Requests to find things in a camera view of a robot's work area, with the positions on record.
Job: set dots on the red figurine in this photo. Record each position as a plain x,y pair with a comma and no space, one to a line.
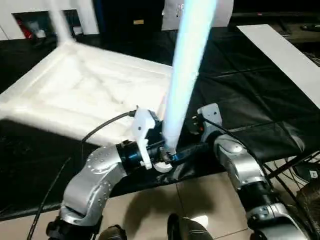
23,30

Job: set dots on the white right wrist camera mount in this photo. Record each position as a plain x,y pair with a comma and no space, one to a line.
211,112

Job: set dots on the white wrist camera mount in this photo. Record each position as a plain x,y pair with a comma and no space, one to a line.
140,125
211,112

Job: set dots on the white plastic table top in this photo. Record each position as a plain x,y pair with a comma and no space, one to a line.
75,82

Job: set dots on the dark robot right foot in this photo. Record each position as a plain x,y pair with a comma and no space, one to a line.
192,228

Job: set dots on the brown woven basket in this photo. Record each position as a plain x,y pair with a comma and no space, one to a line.
310,200

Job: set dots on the white flat board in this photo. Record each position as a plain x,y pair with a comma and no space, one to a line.
280,55

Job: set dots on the small white cup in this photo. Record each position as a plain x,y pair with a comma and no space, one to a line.
40,32
77,30

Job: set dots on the grey padded backrest cushion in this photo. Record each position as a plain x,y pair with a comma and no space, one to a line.
222,15

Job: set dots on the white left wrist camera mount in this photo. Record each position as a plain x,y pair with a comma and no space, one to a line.
140,125

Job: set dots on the dark robot left foot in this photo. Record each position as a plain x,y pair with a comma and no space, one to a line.
112,233

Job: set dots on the white plastic table leg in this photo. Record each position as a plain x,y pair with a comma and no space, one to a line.
185,75
61,27

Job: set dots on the dark robot foot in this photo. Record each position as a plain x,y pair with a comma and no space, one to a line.
112,233
192,228

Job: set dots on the white glass-door cabinet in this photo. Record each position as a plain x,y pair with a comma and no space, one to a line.
85,20

